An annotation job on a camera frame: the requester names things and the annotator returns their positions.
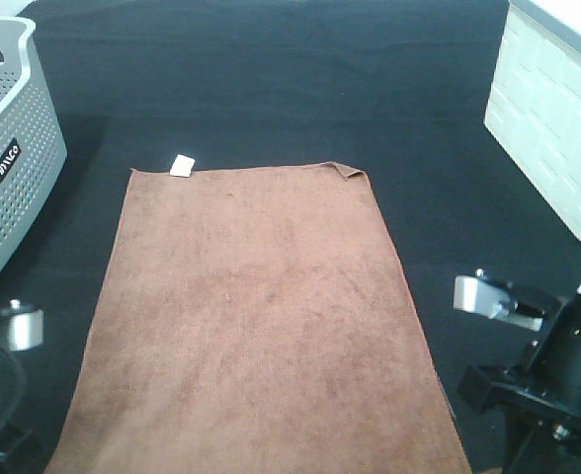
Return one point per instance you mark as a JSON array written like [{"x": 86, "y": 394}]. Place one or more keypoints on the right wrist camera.
[{"x": 521, "y": 305}]

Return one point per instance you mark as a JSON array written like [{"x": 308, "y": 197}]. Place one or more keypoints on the black table cloth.
[{"x": 397, "y": 89}]

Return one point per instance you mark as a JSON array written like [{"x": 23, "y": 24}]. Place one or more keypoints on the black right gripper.
[{"x": 540, "y": 396}]

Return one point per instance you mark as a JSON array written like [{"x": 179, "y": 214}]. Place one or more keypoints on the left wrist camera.
[{"x": 21, "y": 326}]

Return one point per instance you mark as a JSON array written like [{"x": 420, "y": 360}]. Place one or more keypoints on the white plastic storage bin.
[{"x": 534, "y": 104}]

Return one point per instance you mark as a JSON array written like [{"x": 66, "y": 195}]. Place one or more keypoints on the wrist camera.
[
  {"x": 21, "y": 326},
  {"x": 521, "y": 305}
]

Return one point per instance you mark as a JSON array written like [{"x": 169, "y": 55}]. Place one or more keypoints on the grey perforated laundry basket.
[{"x": 32, "y": 148}]

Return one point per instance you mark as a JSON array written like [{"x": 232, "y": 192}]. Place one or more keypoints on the brown towel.
[{"x": 256, "y": 321}]

